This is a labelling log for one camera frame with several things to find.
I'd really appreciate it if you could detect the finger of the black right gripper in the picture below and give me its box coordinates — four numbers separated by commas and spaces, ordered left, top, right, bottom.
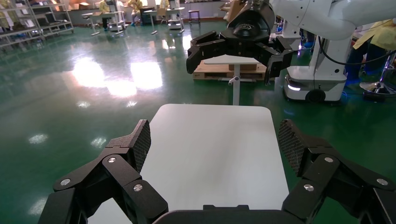
255, 36, 295, 86
186, 30, 228, 75

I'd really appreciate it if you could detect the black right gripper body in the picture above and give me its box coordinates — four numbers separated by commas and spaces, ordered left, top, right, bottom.
221, 0, 278, 59

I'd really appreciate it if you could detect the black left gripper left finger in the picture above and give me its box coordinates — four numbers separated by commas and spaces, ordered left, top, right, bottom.
37, 119, 169, 224

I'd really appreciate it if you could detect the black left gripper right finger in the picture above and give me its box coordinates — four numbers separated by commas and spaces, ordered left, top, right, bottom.
277, 119, 396, 224

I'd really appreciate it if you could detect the brown cardboard sheet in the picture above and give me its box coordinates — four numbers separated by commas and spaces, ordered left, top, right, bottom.
219, 0, 247, 23

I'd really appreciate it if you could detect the distant cardboard box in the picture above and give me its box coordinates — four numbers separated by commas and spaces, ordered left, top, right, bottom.
68, 0, 99, 10

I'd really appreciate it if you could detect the wooden pallet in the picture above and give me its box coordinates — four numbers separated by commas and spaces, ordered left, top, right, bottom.
192, 60, 269, 82

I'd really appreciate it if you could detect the white wheeled robot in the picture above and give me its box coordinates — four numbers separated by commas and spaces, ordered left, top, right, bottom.
167, 0, 184, 31
106, 0, 127, 32
283, 36, 354, 104

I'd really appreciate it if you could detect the dark square stool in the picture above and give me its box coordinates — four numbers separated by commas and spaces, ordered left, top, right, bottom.
188, 10, 201, 26

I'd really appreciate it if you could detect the white work table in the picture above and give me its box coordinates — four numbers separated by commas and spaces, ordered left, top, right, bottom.
81, 11, 127, 37
143, 7, 186, 35

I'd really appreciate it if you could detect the person in yellow vest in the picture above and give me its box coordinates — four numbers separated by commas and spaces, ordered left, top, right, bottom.
345, 19, 396, 85
98, 0, 111, 32
127, 0, 143, 26

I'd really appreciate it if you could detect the chrome stool base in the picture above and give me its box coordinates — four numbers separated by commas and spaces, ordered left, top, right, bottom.
359, 51, 396, 96

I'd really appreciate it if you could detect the metal shelving rack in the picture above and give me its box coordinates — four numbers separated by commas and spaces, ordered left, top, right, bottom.
0, 0, 44, 49
26, 0, 75, 38

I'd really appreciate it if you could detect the white pedestal table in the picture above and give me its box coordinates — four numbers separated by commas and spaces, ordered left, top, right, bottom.
203, 55, 262, 106

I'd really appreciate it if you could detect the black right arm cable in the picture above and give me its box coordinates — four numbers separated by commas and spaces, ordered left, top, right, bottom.
318, 36, 396, 66

